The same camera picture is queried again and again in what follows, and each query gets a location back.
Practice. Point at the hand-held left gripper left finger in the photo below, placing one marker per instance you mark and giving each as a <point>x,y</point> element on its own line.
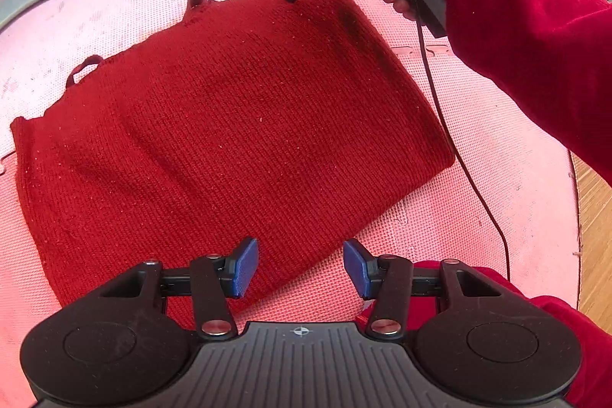
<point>245,267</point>

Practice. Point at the woven bamboo mat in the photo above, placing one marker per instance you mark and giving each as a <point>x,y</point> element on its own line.
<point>595,236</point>

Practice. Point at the red knit sweater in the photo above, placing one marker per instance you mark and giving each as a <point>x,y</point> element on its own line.
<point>229,126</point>

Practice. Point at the person's red robe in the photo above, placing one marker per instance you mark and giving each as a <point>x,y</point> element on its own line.
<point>550,307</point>

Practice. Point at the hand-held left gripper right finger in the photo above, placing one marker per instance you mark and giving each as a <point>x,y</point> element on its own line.
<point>358,267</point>

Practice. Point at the person's right forearm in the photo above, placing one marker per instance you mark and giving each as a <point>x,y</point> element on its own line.
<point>526,30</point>

